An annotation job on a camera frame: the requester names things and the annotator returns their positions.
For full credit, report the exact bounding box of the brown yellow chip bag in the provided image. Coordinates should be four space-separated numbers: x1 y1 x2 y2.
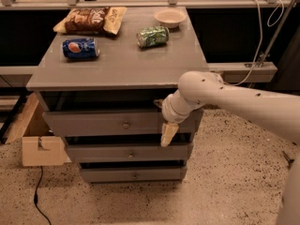
53 7 127 36

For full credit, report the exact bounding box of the blue pepsi can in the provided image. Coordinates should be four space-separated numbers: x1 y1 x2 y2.
62 37 99 59

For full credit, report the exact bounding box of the grey top drawer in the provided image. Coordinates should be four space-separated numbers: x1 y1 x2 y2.
42 108 204 138

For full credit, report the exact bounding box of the grey middle drawer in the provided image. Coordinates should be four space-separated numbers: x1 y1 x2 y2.
67 142 193 163

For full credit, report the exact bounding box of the grey drawer cabinet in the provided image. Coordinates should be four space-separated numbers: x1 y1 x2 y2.
27 7 208 170

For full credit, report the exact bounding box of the black power cable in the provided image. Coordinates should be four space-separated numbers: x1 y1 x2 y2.
33 166 53 225

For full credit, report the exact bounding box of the white bowl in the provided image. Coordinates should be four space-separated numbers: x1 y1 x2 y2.
154 8 187 29

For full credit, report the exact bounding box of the black caster wheel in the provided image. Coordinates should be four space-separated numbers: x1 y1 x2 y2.
282 151 294 169

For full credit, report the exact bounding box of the thin metal pole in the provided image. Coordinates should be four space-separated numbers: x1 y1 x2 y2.
253 0 297 67

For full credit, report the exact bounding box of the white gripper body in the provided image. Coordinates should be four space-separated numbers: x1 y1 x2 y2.
162 91 191 124

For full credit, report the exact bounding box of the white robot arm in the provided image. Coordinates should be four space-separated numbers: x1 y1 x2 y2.
160 71 300 225

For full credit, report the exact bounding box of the green soda can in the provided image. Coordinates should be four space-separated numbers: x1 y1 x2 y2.
136 26 170 48

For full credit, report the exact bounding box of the white cable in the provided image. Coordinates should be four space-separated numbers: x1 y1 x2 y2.
218 0 285 87

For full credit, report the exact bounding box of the grey bottom drawer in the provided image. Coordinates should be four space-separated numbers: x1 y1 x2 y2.
80 166 187 183

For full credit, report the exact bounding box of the grey drawer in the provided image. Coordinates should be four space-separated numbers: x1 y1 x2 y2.
42 108 204 138
80 166 187 183
67 142 193 163

